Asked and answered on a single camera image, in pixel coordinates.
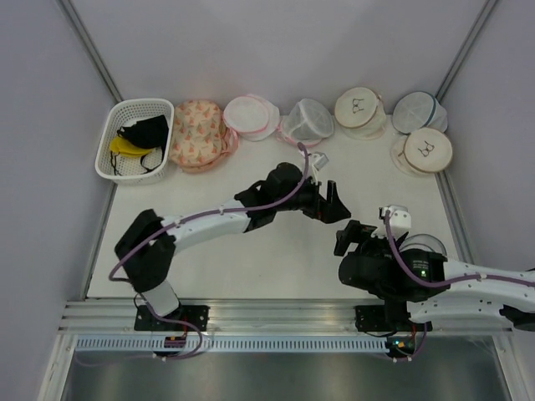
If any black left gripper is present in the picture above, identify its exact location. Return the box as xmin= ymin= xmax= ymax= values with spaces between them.
xmin=276 ymin=173 xmax=351 ymax=226

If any white mesh bag blue zipper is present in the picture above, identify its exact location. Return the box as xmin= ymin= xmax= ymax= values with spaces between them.
xmin=400 ymin=233 xmax=447 ymax=256

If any black bra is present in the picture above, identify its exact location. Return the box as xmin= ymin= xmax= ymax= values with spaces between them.
xmin=117 ymin=114 xmax=169 ymax=150

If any yellow bra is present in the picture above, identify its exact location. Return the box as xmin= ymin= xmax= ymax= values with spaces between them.
xmin=110 ymin=137 xmax=155 ymax=175

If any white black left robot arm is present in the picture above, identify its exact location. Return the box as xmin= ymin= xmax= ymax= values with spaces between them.
xmin=115 ymin=162 xmax=351 ymax=331

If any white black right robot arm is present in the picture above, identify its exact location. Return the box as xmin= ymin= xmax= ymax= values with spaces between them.
xmin=334 ymin=221 xmax=534 ymax=332

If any white mesh bag pink trim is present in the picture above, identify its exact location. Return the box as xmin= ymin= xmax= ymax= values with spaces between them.
xmin=278 ymin=99 xmax=335 ymax=147

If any beige laundry bag far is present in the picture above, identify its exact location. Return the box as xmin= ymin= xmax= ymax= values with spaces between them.
xmin=334 ymin=87 xmax=387 ymax=140

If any beige laundry bag near right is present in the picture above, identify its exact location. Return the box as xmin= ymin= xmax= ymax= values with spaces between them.
xmin=390 ymin=128 xmax=453 ymax=176

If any round white bag pink trim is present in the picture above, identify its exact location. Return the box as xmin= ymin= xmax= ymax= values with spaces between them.
xmin=223 ymin=94 xmax=281 ymax=142

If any white mesh bag blue trim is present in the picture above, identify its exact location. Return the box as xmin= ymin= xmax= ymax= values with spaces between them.
xmin=391 ymin=91 xmax=448 ymax=135

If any floral beige laundry bag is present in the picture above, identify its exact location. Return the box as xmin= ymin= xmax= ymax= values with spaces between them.
xmin=169 ymin=99 xmax=239 ymax=174

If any white plastic perforated basket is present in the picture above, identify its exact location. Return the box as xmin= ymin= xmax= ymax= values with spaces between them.
xmin=94 ymin=98 xmax=174 ymax=185

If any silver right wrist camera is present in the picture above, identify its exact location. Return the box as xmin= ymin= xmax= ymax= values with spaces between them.
xmin=378 ymin=205 xmax=412 ymax=237

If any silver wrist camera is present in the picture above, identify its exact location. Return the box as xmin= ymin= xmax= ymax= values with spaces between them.
xmin=378 ymin=205 xmax=412 ymax=237
xmin=309 ymin=152 xmax=329 ymax=172

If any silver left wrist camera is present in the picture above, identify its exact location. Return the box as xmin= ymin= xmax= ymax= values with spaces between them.
xmin=309 ymin=152 xmax=329 ymax=172

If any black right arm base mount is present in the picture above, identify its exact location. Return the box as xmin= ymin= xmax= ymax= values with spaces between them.
xmin=354 ymin=305 xmax=412 ymax=338

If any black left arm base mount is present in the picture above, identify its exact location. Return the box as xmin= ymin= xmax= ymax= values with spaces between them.
xmin=134 ymin=305 xmax=210 ymax=332

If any white slotted cable duct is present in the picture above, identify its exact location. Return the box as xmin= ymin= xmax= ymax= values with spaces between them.
xmin=75 ymin=335 xmax=388 ymax=353

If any right corner aluminium post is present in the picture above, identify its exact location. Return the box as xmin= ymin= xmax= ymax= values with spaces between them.
xmin=435 ymin=0 xmax=502 ymax=102

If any corner aluminium post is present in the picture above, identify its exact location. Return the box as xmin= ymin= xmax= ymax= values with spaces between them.
xmin=435 ymin=0 xmax=502 ymax=102
xmin=56 ymin=0 xmax=124 ymax=103

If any aluminium front rail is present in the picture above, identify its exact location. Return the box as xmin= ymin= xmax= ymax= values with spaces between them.
xmin=59 ymin=298 xmax=512 ymax=336

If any left corner aluminium post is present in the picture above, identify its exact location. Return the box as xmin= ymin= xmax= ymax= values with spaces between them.
xmin=56 ymin=0 xmax=124 ymax=103

